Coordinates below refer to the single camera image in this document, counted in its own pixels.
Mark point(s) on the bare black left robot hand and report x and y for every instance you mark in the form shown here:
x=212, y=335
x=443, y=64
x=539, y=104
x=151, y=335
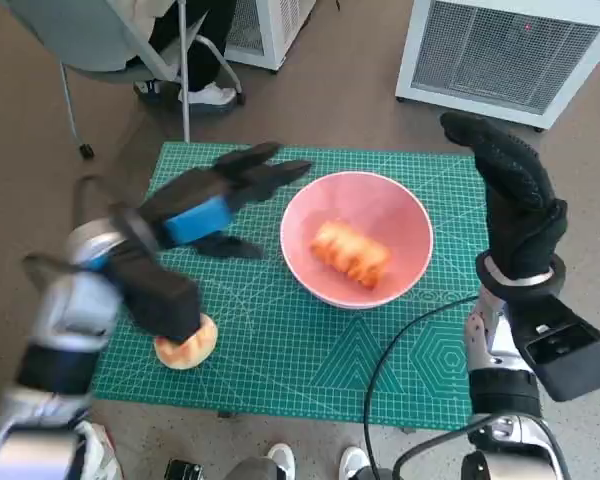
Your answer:
x=200, y=220

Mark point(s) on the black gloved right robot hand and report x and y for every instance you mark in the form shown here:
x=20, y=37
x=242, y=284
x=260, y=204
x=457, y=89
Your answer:
x=520, y=220

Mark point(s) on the pink bowl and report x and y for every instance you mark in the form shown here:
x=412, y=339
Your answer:
x=305, y=230

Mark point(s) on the round toy bread bun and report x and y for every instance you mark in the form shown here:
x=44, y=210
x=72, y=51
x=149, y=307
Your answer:
x=185, y=356

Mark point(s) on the long toy bread loaf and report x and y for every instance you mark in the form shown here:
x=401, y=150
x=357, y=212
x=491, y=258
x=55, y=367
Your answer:
x=350, y=252

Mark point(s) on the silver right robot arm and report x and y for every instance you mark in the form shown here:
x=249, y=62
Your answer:
x=500, y=380

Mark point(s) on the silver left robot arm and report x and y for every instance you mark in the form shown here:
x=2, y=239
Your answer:
x=75, y=310

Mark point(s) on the green cutting mat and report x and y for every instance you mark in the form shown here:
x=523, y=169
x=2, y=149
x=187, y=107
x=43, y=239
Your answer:
x=280, y=360

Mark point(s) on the large white grilled appliance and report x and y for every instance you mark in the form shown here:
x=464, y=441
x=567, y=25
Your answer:
x=500, y=50

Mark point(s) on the person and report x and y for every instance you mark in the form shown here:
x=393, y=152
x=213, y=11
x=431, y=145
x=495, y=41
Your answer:
x=281, y=457
x=200, y=45

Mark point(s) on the small white grilled appliance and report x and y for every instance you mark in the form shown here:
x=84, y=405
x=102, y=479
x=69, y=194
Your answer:
x=270, y=30

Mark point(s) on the grey chair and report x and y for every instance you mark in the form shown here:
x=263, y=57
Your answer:
x=85, y=30

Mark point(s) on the black device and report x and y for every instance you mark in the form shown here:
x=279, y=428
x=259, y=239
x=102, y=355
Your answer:
x=185, y=470

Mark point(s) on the white plastic bag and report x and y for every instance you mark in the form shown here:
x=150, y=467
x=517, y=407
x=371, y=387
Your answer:
x=100, y=450

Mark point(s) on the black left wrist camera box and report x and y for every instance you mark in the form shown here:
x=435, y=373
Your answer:
x=160, y=295

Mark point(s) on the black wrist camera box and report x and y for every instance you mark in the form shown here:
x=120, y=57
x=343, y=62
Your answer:
x=160, y=295
x=565, y=350

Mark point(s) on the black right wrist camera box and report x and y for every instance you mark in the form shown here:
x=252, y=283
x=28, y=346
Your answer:
x=565, y=350

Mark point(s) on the black table bracket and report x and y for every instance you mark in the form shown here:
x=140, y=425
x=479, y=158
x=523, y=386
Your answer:
x=226, y=413

